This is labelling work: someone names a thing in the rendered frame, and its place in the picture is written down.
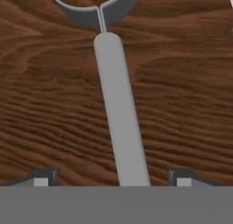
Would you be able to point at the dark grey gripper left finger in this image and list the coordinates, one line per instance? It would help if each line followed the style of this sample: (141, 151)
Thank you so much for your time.
(45, 175)

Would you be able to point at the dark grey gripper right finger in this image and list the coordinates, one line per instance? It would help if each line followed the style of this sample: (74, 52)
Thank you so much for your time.
(182, 175)

